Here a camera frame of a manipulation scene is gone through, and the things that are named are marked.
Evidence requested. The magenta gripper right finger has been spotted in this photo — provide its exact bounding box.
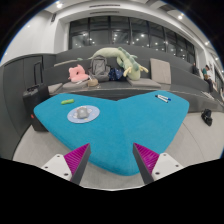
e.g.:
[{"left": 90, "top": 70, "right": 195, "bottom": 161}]
[{"left": 132, "top": 142, "right": 184, "bottom": 185}]

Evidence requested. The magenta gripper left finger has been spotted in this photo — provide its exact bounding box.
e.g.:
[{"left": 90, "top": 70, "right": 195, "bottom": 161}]
[{"left": 41, "top": 143, "right": 92, "bottom": 186}]

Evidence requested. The grey computer mouse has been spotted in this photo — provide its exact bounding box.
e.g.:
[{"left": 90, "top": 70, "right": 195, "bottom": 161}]
[{"left": 74, "top": 106, "right": 91, "bottom": 119}]

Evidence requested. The green marker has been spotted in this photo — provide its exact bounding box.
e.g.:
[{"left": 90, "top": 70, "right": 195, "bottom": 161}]
[{"left": 61, "top": 99, "right": 74, "bottom": 105}]

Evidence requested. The blue capped white marker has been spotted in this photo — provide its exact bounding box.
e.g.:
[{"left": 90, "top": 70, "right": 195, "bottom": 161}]
[{"left": 157, "top": 95, "right": 171, "bottom": 101}]

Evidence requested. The black bag on floor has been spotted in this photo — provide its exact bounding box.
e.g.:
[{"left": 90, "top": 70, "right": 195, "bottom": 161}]
[{"left": 201, "top": 109, "right": 213, "bottom": 126}]

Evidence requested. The flat grey seat cushion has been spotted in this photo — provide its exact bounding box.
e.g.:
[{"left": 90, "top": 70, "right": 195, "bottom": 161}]
[{"left": 63, "top": 81, "right": 88, "bottom": 90}]

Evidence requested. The black rolling suitcase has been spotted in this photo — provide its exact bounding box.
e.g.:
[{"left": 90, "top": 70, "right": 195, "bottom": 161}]
[{"left": 23, "top": 75, "right": 50, "bottom": 132}]

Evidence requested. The pink plush toy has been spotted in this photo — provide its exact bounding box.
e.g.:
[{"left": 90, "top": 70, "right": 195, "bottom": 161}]
[{"left": 69, "top": 65, "right": 89, "bottom": 82}]

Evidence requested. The grey square cushion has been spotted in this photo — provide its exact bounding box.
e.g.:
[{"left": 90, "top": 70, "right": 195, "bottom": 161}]
[{"left": 150, "top": 58, "right": 171, "bottom": 84}]

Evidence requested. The dark blue bag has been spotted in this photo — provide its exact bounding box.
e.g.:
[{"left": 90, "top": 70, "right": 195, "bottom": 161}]
[{"left": 109, "top": 68, "right": 124, "bottom": 81}]

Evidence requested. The green dragon plush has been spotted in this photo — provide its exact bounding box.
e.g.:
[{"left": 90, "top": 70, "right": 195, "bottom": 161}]
[{"left": 91, "top": 47, "right": 148, "bottom": 81}]

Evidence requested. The grey backpack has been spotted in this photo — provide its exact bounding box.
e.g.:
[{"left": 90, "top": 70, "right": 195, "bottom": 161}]
[{"left": 89, "top": 55, "right": 110, "bottom": 82}]

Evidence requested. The seated person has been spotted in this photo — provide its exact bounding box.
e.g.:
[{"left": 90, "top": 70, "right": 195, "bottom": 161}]
[{"left": 202, "top": 65, "right": 213, "bottom": 93}]

